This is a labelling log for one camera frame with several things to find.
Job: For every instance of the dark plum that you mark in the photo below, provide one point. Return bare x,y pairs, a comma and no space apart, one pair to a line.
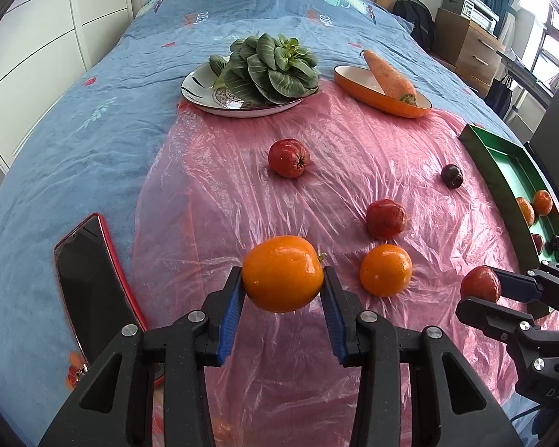
552,245
452,176

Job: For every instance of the red cased smartphone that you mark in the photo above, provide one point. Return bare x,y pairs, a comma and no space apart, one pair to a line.
96,296

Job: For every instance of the orange carrot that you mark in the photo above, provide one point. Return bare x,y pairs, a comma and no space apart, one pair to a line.
393,83

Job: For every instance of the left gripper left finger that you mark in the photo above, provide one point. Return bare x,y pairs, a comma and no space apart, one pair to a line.
112,403

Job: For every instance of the desk with items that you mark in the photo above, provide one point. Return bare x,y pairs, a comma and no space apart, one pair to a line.
542,91

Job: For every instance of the wooden drawer cabinet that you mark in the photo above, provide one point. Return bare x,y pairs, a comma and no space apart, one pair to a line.
472,52

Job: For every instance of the orange oval dish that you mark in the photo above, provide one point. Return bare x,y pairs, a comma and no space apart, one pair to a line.
360,84

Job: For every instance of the white patterned plate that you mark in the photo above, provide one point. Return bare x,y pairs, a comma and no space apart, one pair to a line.
198,88

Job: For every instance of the grey printer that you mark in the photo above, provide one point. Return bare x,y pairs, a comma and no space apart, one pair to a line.
474,10

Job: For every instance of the dark blue tote bag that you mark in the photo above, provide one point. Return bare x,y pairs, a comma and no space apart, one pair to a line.
500,95

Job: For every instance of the pink plastic sheet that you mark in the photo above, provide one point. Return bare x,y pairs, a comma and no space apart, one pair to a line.
210,197

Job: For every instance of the white wardrobe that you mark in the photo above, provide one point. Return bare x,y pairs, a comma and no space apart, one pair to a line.
45,46

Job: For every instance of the green bok choy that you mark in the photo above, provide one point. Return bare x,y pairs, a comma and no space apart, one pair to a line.
267,70

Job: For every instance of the small red apple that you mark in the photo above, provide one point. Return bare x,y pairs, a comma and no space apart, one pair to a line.
481,282
538,242

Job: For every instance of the green rectangular tray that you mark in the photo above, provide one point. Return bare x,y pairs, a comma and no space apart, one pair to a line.
510,172

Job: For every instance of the blue cartoon bed cover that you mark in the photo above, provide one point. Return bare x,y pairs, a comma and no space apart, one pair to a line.
92,152

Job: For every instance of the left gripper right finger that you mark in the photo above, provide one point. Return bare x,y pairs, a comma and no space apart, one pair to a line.
451,406

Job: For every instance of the dark plum in tray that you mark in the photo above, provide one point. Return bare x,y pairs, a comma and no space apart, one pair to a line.
552,245

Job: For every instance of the black backpack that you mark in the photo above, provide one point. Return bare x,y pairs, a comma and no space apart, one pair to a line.
418,14

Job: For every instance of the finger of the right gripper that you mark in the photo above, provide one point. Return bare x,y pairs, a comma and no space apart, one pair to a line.
540,284
496,322

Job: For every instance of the small red apple in tray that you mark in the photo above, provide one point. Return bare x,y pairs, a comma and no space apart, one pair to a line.
538,242

